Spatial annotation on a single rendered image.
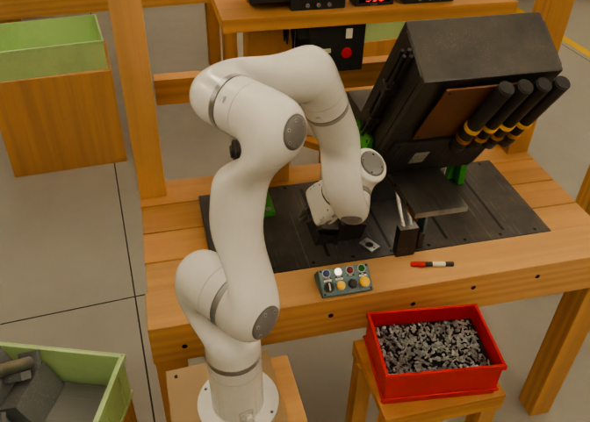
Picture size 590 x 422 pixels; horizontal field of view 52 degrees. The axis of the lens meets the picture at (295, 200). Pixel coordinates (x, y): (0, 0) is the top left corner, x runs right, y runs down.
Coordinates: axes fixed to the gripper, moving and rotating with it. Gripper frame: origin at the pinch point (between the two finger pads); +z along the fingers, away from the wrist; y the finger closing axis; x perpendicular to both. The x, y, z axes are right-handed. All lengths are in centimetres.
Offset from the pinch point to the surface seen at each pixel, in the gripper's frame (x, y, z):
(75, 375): 57, -22, 36
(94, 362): 53, -21, 28
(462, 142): -36.3, 6.1, -25.8
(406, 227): -36.2, -6.2, 5.4
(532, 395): -112, -70, 54
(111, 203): -4, 86, 199
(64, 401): 61, -28, 36
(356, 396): -19, -48, 31
